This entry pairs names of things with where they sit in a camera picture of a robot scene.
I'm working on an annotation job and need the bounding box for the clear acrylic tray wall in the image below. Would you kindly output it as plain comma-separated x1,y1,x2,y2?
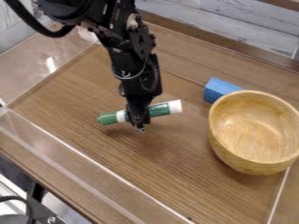
0,17,299,224

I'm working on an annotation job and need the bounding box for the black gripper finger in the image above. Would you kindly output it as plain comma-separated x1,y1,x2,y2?
125,100,151,133

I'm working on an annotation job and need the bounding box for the brown wooden bowl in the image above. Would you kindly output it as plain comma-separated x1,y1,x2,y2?
208,90,299,175

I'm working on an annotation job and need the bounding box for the green Expo marker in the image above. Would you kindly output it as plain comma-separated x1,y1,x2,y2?
97,100,183,126

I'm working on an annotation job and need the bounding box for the black metal stand base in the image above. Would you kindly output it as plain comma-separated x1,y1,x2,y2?
0,196,67,224

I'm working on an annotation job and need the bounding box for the black cable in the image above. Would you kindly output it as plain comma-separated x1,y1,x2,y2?
4,0,77,39

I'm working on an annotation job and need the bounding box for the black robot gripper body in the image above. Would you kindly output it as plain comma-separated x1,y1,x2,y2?
111,52,164,104

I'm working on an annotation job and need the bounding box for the blue foam block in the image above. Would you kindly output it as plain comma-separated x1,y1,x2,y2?
203,77,242,103

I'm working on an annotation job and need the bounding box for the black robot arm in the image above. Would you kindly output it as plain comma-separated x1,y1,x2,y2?
37,0,163,132

